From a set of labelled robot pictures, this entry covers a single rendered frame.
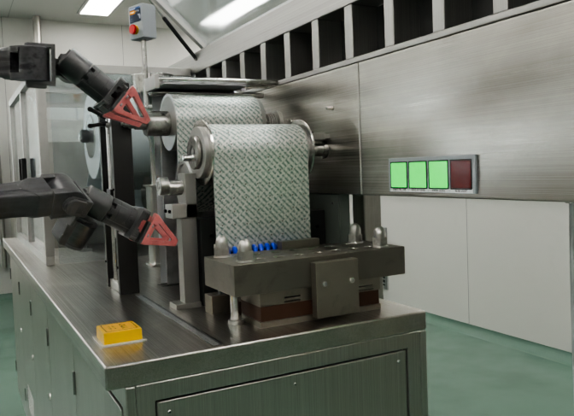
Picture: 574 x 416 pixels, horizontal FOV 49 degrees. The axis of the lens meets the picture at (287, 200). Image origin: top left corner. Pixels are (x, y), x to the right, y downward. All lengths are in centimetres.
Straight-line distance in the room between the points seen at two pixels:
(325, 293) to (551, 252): 296
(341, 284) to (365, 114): 39
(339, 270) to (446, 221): 349
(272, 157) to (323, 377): 50
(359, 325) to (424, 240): 369
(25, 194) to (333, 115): 73
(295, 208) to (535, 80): 63
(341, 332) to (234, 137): 48
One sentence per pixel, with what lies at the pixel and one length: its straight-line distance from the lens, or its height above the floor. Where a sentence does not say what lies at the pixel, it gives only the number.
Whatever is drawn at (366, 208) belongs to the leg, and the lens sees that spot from 172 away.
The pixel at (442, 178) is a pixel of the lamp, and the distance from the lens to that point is 121.
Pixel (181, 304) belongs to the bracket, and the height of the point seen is 91.
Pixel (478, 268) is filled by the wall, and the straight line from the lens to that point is 454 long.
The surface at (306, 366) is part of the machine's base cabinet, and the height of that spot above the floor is 83.
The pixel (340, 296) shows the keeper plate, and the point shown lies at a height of 95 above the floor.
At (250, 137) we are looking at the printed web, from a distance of 141.
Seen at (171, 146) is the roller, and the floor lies 127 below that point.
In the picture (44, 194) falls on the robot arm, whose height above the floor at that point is 118.
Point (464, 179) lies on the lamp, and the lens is 117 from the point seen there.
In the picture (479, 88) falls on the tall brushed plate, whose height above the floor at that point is 133.
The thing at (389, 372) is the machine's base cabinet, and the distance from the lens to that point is 134.
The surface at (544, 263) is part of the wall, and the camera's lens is 416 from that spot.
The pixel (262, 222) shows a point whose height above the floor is 109.
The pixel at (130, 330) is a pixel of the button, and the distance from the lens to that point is 121.
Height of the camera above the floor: 121
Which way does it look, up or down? 3 degrees down
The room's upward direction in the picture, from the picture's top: 2 degrees counter-clockwise
